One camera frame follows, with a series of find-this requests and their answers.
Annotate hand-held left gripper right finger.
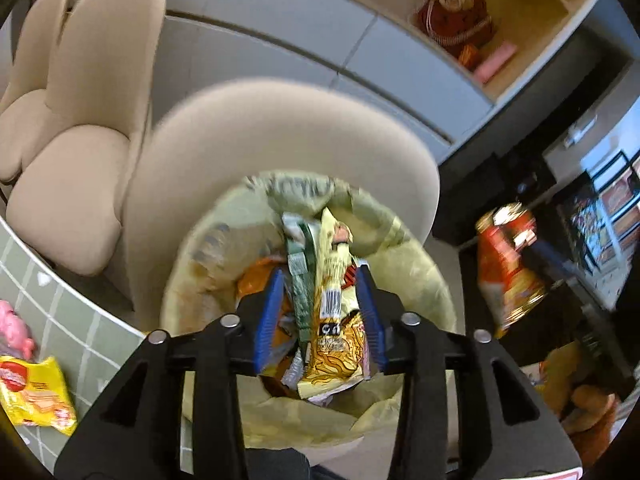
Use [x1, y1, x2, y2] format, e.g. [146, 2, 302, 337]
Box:
[355, 262, 583, 480]

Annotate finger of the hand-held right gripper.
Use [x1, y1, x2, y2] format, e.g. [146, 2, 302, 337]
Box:
[520, 237, 631, 381]

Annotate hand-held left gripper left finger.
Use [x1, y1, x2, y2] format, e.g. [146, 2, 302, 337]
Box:
[54, 267, 286, 480]

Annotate orange tissue pack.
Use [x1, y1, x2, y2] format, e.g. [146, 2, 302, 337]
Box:
[236, 256, 296, 361]

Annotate green and white wrapper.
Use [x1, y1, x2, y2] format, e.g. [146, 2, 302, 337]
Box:
[281, 212, 321, 346]

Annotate red and gold snack wrapper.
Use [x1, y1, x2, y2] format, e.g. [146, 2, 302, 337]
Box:
[475, 202, 547, 338]

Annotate pale yellow noodle wrapper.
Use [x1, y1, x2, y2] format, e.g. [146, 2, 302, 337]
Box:
[297, 207, 373, 401]

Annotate yellow plastic trash bag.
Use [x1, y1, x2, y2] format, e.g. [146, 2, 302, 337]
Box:
[160, 170, 458, 448]

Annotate person's right hand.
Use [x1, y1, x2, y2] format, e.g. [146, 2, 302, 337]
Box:
[542, 342, 623, 466]

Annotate person's dark trousers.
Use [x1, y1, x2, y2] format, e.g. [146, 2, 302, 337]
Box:
[245, 447, 401, 480]

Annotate beige dining chair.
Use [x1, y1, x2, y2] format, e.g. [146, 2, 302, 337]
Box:
[0, 0, 70, 186]
[7, 0, 167, 277]
[122, 76, 441, 341]

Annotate green checked tablecloth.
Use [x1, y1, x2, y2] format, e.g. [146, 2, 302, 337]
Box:
[0, 220, 146, 476]

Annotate pink box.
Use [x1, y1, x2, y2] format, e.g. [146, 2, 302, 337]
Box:
[472, 42, 517, 83]

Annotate small red and gold box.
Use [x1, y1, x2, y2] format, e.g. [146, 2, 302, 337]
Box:
[457, 42, 481, 68]

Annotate yellow snack packet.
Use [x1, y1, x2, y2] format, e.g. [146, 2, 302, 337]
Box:
[0, 355, 78, 436]

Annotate pink bumpy wrapper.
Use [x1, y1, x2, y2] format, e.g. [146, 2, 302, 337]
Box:
[0, 300, 37, 361]

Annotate red dressed doll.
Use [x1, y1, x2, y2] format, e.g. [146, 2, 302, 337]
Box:
[410, 0, 496, 58]

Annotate wooden wall shelf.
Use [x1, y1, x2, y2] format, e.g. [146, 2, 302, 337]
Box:
[300, 0, 608, 106]

